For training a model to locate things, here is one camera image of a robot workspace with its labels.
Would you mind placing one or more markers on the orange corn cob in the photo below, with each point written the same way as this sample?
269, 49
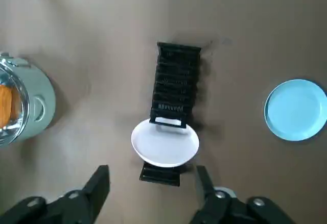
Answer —
6, 104

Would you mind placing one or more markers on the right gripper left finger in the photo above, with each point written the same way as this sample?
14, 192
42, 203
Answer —
76, 206

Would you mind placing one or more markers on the light blue plate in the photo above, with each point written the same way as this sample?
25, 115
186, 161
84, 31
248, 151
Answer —
293, 111

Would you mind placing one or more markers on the black dish rack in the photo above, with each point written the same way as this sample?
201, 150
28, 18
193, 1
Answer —
176, 81

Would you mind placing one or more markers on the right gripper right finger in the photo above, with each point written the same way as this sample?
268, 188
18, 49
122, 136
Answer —
222, 211

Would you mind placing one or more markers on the white plate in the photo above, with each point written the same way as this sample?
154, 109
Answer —
163, 147

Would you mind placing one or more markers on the stainless steel pot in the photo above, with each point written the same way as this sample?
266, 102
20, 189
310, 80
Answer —
38, 94

